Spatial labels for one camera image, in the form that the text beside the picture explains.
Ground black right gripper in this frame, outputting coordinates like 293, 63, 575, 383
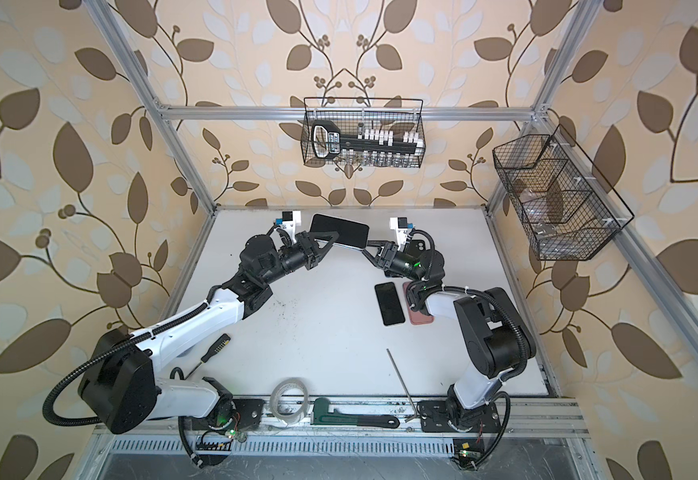
359, 241, 424, 288

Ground black phone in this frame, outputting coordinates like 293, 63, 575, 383
310, 214, 370, 250

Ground black phone case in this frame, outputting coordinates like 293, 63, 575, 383
410, 239, 434, 254

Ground pink phone case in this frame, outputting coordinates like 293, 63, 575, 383
402, 280, 435, 326

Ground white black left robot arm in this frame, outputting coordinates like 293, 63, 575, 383
42, 232, 338, 434

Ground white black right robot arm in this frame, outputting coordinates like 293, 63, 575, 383
362, 228, 536, 471

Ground black socket set holder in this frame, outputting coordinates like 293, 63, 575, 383
301, 119, 426, 162

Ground clear tape roll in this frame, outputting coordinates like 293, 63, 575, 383
268, 378, 310, 427

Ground green black pipe wrench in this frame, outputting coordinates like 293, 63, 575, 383
311, 397, 400, 429

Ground thin metal rod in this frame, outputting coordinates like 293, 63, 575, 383
386, 348, 421, 422

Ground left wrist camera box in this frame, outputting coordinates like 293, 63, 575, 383
275, 210, 302, 236

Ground black wire basket back wall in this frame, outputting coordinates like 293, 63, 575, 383
300, 95, 427, 170

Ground black wire basket wall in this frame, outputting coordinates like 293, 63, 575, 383
300, 95, 427, 170
492, 126, 635, 261

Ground black wire basket right wall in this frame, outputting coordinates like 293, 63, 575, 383
492, 126, 635, 261

